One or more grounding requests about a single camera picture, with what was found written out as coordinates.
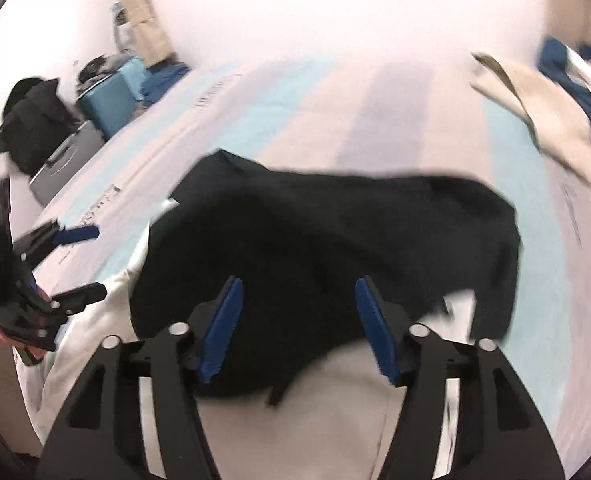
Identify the beige garment on bed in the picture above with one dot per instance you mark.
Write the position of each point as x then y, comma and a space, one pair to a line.
560, 127

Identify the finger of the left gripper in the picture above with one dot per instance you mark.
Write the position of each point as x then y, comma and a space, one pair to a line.
75, 300
38, 244

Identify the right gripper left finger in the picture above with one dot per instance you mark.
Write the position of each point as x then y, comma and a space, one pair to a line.
98, 433

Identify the black and white jacket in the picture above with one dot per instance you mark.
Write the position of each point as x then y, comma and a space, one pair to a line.
297, 396

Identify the black backpack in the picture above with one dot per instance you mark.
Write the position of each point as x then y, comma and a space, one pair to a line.
36, 121

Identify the striped pastel bed sheet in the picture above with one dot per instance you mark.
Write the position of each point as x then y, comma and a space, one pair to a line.
348, 119

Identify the teal suitcase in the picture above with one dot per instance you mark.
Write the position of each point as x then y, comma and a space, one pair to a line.
111, 100

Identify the blue clothes pile on floor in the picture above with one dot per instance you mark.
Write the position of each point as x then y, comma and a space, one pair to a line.
155, 86

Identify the beige curtain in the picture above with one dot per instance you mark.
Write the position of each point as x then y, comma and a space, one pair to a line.
152, 42

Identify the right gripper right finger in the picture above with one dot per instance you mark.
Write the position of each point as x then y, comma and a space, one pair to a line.
500, 433

